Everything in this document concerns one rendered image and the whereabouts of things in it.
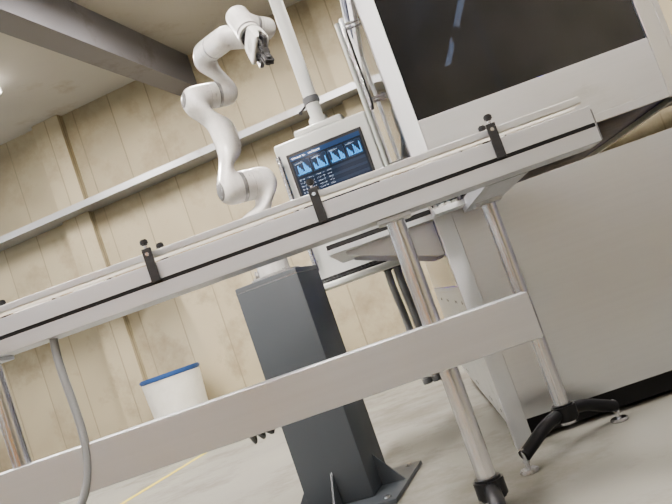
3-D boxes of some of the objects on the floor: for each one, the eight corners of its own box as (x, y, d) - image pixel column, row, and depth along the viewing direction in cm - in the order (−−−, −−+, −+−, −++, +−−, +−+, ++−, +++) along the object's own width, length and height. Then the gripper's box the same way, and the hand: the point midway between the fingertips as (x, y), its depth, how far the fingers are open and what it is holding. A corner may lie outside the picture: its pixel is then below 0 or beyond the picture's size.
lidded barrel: (232, 428, 690) (209, 357, 695) (205, 444, 638) (180, 367, 643) (181, 445, 705) (158, 375, 709) (151, 462, 653) (126, 386, 658)
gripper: (263, 14, 255) (283, 39, 243) (259, 55, 264) (278, 82, 252) (242, 14, 252) (260, 40, 240) (238, 57, 261) (256, 84, 249)
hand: (267, 59), depth 247 cm, fingers closed
